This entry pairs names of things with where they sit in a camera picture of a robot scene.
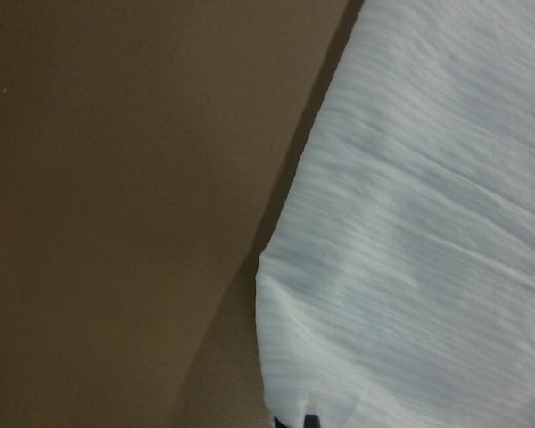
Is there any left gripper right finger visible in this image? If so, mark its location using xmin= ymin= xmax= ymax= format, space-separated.
xmin=303 ymin=414 xmax=321 ymax=428

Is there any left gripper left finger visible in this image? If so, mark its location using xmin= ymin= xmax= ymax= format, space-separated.
xmin=274 ymin=418 xmax=287 ymax=428

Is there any light blue button-up shirt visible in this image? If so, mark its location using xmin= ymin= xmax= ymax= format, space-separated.
xmin=256 ymin=1 xmax=535 ymax=427

